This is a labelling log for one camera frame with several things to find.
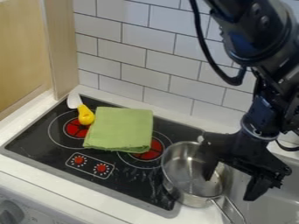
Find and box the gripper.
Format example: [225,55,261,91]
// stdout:
[197,131,294,202]

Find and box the silver pot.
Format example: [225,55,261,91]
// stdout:
[160,141,248,224]

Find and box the toy sink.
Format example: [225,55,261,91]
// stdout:
[221,153,299,224]

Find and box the green cloth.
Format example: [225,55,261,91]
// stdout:
[81,106,155,154]

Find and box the toy stove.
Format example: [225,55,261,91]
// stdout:
[0,94,207,219]

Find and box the white spatula with yellow handle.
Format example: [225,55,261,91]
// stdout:
[65,92,96,127]

